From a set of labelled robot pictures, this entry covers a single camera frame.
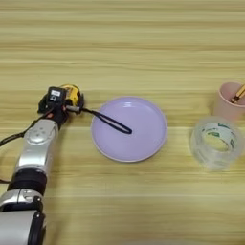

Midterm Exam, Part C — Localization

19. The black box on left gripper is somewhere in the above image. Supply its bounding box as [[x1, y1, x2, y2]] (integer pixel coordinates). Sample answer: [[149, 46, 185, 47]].
[[47, 85, 68, 105]]

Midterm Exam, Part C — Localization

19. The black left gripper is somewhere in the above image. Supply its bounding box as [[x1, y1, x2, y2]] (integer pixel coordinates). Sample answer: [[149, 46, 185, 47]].
[[36, 93, 85, 126]]

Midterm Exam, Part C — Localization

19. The clear adhesive tape roll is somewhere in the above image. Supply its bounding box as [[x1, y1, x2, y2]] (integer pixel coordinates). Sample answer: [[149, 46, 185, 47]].
[[189, 116, 245, 172]]

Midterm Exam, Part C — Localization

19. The purple round plate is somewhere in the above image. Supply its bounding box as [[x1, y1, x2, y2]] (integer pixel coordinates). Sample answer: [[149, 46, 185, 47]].
[[90, 96, 168, 164]]

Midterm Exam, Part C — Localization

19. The pink plastic cup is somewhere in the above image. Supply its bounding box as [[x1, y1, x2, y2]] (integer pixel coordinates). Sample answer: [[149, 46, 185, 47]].
[[212, 81, 245, 123]]

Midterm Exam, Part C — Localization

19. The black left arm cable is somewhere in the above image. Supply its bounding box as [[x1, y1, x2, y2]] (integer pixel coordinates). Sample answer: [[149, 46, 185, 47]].
[[0, 109, 54, 185]]

